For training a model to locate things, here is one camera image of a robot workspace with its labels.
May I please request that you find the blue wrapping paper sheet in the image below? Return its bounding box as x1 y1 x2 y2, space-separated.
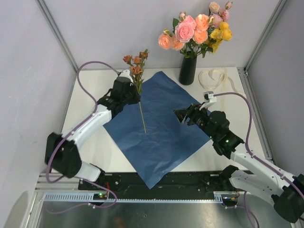
104 71 210 189

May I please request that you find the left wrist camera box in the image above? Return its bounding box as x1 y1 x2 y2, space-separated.
118 69 134 84

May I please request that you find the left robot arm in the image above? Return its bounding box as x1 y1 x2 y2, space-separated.
45 76 140 190

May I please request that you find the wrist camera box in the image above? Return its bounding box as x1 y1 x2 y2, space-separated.
118 69 134 84
199 91 217 110

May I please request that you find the small peach flower stem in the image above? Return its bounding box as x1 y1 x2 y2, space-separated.
189 14 214 58

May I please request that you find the black cone vase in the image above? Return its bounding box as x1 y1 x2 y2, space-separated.
178 57 197 86

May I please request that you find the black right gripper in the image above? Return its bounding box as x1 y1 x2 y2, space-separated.
172 102 217 140

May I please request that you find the pink leafy flower stem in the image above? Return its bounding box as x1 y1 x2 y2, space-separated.
158 29 185 53

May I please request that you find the yellow rose stem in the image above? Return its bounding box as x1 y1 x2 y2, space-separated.
206 22 233 54

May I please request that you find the brown dried rose stem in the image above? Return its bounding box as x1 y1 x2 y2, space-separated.
123 49 149 133

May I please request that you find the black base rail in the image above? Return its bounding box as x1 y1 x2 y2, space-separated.
78 171 238 200

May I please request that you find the cream printed ribbon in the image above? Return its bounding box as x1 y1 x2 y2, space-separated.
198 67 247 98

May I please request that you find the large pink rose stem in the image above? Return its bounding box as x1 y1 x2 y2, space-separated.
172 12 197 57

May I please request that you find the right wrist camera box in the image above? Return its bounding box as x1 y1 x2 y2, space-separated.
199 91 217 110

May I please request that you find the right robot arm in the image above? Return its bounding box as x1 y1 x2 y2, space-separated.
174 104 304 223

